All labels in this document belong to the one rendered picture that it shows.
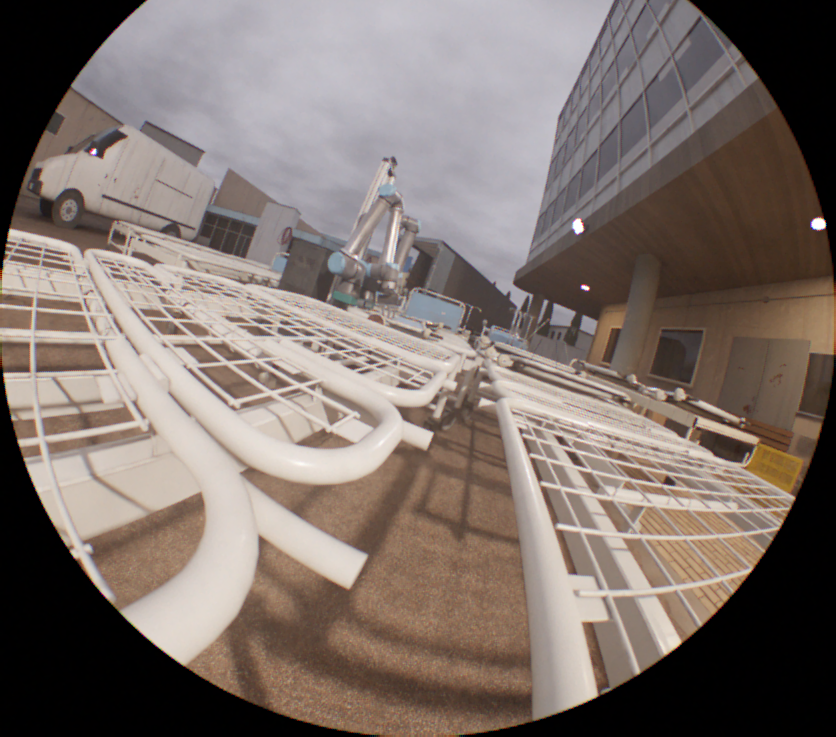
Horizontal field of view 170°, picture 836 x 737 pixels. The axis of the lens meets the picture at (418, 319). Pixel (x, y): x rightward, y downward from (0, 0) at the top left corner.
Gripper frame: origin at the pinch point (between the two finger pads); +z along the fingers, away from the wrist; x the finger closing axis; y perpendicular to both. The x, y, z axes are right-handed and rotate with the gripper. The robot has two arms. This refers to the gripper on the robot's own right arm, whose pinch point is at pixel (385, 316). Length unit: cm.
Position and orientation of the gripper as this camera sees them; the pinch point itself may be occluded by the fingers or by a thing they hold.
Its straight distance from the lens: 177.7
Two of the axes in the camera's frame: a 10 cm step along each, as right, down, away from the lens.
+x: -9.9, -1.4, -0.1
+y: -0.1, -0.3, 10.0
